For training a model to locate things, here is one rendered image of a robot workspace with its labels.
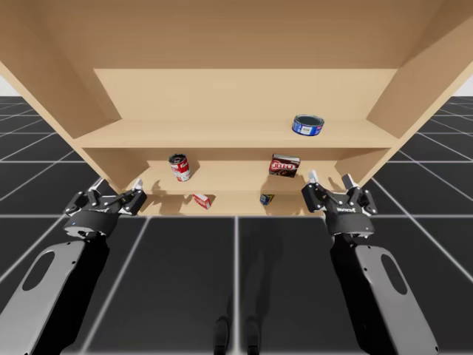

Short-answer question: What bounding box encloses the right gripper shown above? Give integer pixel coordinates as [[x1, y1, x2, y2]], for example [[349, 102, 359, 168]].
[[300, 169, 378, 238]]

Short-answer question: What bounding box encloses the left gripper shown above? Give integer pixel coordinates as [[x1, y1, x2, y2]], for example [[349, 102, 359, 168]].
[[63, 178, 149, 240]]

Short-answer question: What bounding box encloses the dark red and brown carton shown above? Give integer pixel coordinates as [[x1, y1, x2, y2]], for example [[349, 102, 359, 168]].
[[268, 153, 302, 179]]

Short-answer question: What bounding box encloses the blue flat can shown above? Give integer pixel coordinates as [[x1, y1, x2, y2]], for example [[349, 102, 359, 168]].
[[291, 114, 327, 138]]

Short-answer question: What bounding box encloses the red and white can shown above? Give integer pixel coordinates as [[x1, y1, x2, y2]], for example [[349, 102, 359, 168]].
[[168, 153, 194, 183]]

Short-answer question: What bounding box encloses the red and white carton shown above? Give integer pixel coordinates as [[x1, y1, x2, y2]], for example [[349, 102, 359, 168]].
[[191, 192, 213, 211]]

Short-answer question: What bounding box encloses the pale wooden shelf unit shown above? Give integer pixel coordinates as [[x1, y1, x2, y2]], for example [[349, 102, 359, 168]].
[[0, 0, 473, 217]]

